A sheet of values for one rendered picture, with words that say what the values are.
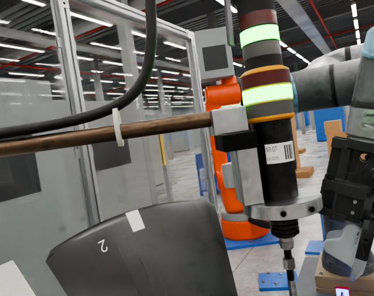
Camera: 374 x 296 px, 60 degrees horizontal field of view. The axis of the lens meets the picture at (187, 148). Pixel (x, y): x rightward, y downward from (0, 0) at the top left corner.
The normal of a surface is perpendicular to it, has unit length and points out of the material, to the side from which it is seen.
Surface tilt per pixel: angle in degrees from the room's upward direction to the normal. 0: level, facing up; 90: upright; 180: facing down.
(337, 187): 90
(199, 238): 37
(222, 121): 90
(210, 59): 90
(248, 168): 90
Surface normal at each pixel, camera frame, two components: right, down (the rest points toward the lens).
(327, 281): -0.46, 0.11
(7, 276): 0.57, -0.71
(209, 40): -0.03, 0.06
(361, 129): -0.83, 0.02
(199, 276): -0.01, -0.74
